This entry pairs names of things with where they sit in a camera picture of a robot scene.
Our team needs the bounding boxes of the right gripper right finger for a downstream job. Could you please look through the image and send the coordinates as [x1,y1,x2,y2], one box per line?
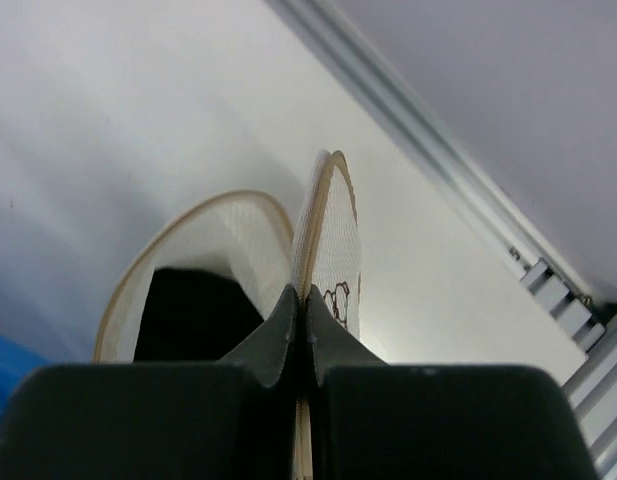
[305,290,597,479]

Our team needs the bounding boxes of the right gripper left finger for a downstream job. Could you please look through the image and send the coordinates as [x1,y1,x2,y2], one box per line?
[0,288,298,479]

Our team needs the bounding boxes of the black bra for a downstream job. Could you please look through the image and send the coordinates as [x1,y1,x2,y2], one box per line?
[133,269,264,362]

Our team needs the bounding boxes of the white mesh laundry bag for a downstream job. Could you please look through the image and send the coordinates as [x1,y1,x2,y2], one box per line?
[94,151,361,479]

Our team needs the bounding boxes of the blue plastic bin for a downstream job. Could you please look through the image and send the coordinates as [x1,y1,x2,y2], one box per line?
[0,335,47,417]

